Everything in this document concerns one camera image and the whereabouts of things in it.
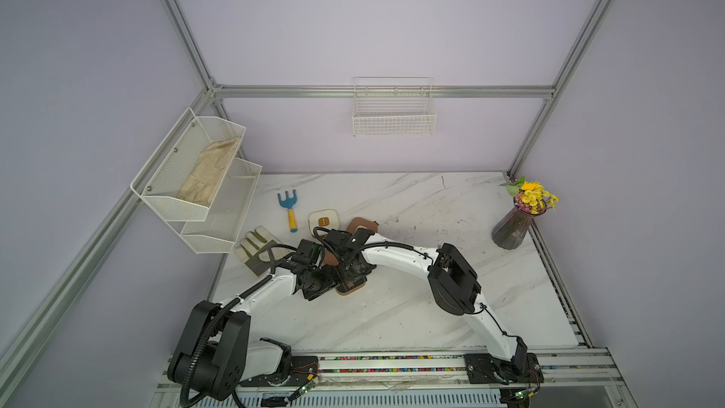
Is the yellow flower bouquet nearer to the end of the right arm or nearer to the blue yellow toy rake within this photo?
the end of the right arm

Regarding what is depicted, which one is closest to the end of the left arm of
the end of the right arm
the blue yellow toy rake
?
the end of the right arm

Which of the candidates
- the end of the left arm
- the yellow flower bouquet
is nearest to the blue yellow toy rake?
the end of the left arm

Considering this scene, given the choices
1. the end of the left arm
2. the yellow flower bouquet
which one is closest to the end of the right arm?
the end of the left arm

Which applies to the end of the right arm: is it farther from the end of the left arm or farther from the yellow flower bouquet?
Answer: the yellow flower bouquet

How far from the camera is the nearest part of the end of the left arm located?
653 mm

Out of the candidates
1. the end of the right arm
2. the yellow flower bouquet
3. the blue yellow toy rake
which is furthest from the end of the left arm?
the yellow flower bouquet

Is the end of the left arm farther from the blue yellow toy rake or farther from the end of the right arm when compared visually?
the blue yellow toy rake

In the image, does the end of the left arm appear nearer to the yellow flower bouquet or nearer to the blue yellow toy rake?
the blue yellow toy rake
